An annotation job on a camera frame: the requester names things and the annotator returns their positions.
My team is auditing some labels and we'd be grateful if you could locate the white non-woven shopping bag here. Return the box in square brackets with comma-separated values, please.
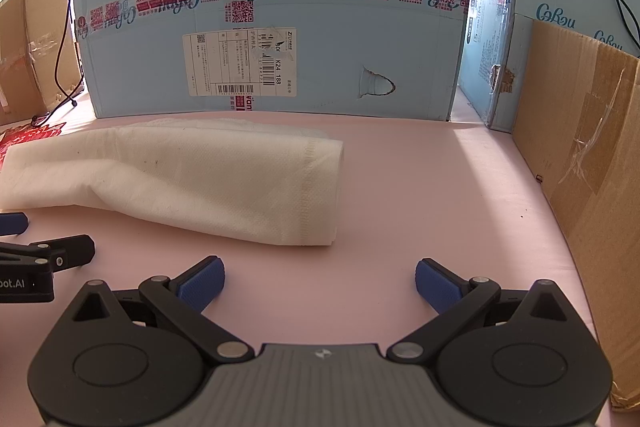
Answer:
[0, 117, 346, 248]

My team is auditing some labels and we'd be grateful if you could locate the large taped blue cardboard box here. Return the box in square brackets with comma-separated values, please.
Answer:
[69, 0, 476, 124]

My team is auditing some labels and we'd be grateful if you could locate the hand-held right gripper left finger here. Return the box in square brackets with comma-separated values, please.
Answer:
[62, 256, 255, 364]

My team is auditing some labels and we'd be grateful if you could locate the torn brown cardboard box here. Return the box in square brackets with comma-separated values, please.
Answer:
[510, 18, 640, 413]

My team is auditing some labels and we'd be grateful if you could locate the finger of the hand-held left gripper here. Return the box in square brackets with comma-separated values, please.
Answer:
[0, 234, 96, 271]
[0, 213, 29, 236]

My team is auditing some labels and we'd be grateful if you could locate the red paper cutting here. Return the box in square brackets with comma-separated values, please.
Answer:
[0, 121, 67, 168]

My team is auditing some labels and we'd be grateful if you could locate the taped brown cardboard box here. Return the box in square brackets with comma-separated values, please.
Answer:
[0, 0, 86, 128]

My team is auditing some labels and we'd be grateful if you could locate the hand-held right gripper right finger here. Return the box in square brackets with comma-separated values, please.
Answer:
[386, 258, 583, 364]

